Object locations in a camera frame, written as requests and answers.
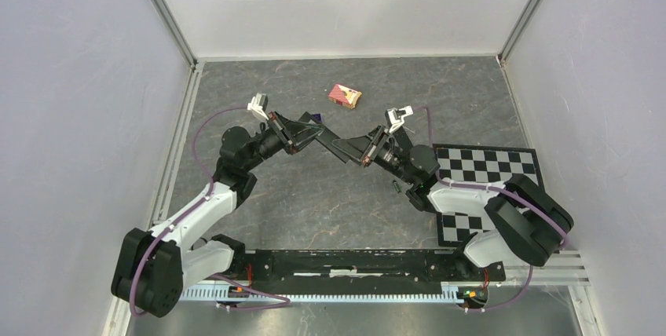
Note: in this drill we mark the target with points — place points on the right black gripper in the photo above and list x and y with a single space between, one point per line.
356 146

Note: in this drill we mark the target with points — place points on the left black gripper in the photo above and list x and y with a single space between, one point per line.
290 140

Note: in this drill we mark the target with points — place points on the black remote control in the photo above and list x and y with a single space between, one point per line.
325 137

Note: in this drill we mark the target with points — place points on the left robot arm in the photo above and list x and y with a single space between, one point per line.
154 266

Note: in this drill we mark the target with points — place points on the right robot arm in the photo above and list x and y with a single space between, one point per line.
527 222

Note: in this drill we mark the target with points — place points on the red white small box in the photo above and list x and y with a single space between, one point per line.
344 96

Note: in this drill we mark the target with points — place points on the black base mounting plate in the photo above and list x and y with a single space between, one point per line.
339 272

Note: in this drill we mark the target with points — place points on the checkerboard calibration board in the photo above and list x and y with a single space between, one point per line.
487 167

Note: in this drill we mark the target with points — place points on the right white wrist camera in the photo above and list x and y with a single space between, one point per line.
395 117

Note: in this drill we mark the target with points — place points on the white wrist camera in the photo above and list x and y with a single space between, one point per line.
395 117
257 106

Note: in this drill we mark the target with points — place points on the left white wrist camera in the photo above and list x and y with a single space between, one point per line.
257 106

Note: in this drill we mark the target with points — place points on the white slotted cable duct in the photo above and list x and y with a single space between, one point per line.
214 291

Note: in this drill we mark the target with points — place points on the left aluminium corner post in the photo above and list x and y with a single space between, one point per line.
176 33

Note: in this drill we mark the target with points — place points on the aluminium corner post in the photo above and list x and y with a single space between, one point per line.
176 33
522 22

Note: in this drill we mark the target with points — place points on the right aluminium corner post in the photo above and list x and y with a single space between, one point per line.
522 22

